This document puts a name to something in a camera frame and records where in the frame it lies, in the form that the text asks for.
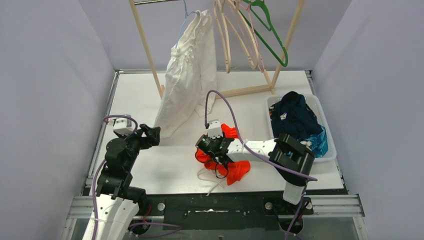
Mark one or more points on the orange shorts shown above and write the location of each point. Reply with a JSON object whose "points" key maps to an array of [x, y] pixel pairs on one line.
{"points": [[219, 174]]}

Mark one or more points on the wooden hanger of navy shorts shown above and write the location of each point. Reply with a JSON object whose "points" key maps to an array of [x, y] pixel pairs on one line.
{"points": [[232, 19]]}

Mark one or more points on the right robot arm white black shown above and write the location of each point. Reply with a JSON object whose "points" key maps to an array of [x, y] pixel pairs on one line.
{"points": [[291, 159]]}

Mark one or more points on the navy blue shorts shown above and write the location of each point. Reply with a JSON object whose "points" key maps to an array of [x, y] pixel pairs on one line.
{"points": [[293, 116]]}

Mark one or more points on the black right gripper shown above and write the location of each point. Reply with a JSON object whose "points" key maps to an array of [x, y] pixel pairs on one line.
{"points": [[221, 139]]}

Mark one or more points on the clear plastic basket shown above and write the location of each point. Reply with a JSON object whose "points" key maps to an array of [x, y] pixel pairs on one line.
{"points": [[315, 105]]}

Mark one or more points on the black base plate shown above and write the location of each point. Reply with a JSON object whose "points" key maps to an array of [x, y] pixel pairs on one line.
{"points": [[223, 211]]}

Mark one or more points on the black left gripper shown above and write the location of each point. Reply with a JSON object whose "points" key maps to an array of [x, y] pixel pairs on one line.
{"points": [[144, 134]]}

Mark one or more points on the white shorts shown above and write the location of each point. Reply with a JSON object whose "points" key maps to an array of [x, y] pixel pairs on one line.
{"points": [[189, 76]]}

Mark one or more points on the green hanger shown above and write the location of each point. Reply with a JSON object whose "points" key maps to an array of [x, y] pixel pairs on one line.
{"points": [[267, 23]]}

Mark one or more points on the lilac hanger of white shorts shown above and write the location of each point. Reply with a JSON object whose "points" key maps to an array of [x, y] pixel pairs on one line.
{"points": [[186, 15]]}

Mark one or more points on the wooden hanger of orange shorts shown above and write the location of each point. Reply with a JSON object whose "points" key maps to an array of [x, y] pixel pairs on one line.
{"points": [[223, 33]]}

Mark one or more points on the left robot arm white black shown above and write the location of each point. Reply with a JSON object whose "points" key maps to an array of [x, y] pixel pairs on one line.
{"points": [[115, 202]]}

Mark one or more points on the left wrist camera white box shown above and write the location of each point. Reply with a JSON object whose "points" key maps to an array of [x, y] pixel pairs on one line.
{"points": [[123, 125]]}

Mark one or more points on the blue patterned shorts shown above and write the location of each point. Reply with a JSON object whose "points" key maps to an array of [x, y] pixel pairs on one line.
{"points": [[317, 143]]}

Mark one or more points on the pink hanger of blue shorts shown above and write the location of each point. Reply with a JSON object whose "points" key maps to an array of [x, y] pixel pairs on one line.
{"points": [[249, 42]]}

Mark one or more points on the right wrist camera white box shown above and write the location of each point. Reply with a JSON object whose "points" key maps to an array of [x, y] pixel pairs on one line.
{"points": [[214, 130]]}

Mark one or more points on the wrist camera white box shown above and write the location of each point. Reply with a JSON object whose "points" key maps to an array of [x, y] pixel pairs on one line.
{"points": [[214, 130], [123, 125]]}

